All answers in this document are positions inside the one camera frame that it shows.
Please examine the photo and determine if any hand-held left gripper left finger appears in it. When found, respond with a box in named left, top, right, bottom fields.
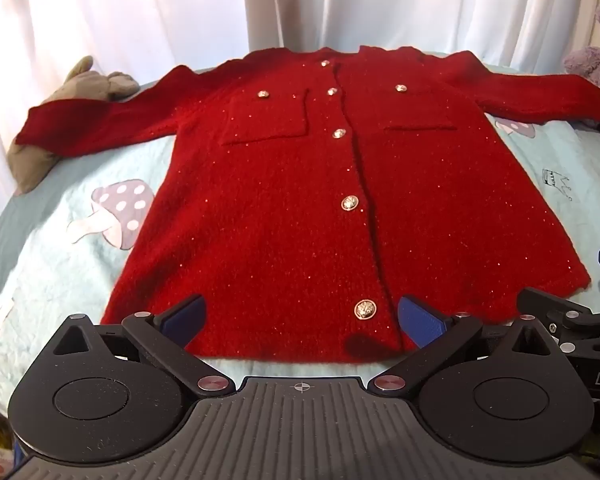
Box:
left=53, top=293, right=235, bottom=397

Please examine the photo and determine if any white curtain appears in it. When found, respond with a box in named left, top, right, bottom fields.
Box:
left=0, top=0, right=600, bottom=161

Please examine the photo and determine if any light blue mushroom print bedsheet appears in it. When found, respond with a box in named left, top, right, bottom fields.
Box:
left=0, top=49, right=600, bottom=413

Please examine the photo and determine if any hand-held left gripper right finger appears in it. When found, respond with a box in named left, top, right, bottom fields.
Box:
left=373, top=295, right=565, bottom=397

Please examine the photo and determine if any red knit button cardigan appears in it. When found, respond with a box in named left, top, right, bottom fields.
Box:
left=17, top=45, right=600, bottom=363

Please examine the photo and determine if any purple plush toy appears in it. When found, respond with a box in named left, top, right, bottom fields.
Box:
left=562, top=2, right=600, bottom=152

